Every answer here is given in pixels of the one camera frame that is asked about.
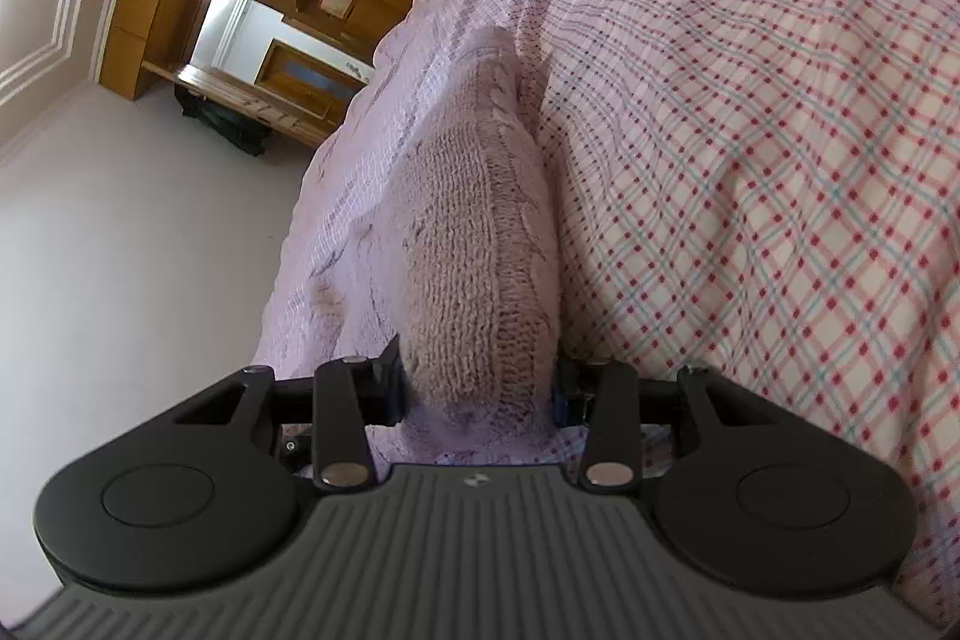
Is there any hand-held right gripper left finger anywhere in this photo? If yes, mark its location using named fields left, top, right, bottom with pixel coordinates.
left=172, top=335, right=410, bottom=492

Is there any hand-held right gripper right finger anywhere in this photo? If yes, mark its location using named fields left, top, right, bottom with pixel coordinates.
left=550, top=356, right=755, bottom=496

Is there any pink knitted sweater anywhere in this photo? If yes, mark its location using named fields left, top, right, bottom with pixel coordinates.
left=381, top=26, right=565, bottom=465

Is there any black bag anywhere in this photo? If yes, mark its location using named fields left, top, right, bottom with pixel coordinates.
left=174, top=83, right=271, bottom=158

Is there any wooden desk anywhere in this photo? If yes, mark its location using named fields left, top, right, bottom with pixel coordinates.
left=141, top=56, right=353, bottom=151

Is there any pink checked bed blanket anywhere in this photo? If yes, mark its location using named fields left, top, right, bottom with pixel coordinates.
left=251, top=0, right=960, bottom=630

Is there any wall mirror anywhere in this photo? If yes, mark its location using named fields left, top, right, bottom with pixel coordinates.
left=189, top=0, right=376, bottom=120

